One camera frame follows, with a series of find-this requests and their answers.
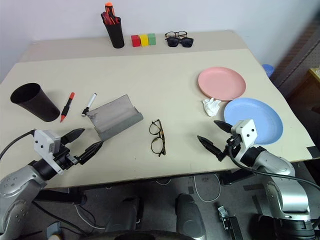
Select black pen holder cup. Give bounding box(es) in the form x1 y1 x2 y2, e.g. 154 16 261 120
101 15 125 49

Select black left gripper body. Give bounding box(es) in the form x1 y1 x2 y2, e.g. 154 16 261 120
52 144 84 171

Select white floor cable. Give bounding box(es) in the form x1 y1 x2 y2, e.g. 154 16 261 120
193 174 222 202

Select blue plate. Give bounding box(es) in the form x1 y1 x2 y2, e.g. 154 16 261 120
223 97 284 146

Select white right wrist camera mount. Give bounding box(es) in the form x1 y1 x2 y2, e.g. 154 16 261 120
230 119 259 163

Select black sunglasses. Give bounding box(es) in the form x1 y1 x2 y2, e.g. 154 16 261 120
166 37 195 48

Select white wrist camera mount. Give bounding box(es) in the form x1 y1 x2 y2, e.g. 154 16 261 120
33 129 66 176
230 119 259 163

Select white and black marker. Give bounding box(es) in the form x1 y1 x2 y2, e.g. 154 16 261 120
81 93 98 118

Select empty black cup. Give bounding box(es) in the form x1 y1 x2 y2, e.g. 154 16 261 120
10 82 61 123

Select dark rounded shape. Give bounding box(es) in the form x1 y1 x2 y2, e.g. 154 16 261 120
174 193 207 240
104 196 145 232

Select yellow wooden box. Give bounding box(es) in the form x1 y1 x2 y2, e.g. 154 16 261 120
307 67 320 85

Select black table crossbar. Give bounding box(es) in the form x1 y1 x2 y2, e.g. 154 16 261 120
219 169 254 186
34 189 87 205

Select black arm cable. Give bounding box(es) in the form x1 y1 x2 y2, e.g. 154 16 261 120
0 129 36 161
226 144 320 192

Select metal caster bracket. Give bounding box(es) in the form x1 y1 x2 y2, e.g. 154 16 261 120
216 205 244 240

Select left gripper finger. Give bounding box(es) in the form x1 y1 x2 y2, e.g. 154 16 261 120
60 127 86 146
78 139 105 166

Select brown pegboard panel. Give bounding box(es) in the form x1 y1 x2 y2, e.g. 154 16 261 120
271 19 320 101

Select red handled screwdriver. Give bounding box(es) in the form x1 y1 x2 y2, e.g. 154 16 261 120
101 11 112 26

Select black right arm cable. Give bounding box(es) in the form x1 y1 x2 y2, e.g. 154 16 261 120
226 144 320 192

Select grey glasses case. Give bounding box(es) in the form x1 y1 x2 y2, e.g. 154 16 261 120
86 94 144 141

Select tortoiseshell glasses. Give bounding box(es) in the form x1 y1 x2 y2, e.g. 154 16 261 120
149 119 167 158
164 30 188 41

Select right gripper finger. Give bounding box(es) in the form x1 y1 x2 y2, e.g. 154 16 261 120
196 135 225 162
213 120 234 134

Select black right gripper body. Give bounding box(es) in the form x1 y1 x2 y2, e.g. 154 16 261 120
220 134 244 158

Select crumpled white tissue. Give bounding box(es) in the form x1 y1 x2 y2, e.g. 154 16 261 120
201 97 222 117

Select black tape patch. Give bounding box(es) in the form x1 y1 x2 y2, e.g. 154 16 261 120
306 145 320 159

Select pink plate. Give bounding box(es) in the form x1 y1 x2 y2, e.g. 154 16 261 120
197 66 247 102

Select red block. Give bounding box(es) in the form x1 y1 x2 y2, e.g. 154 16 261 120
130 34 141 48

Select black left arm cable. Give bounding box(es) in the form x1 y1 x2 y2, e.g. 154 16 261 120
0 129 36 161

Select yellow block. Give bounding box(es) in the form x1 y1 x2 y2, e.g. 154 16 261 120
139 33 150 47

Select blue plastic container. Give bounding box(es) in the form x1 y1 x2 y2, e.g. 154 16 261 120
261 63 275 77

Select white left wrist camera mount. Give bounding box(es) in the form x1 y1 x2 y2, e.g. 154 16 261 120
33 129 66 176

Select red and black pen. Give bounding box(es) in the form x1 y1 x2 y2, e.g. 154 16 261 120
59 92 76 124

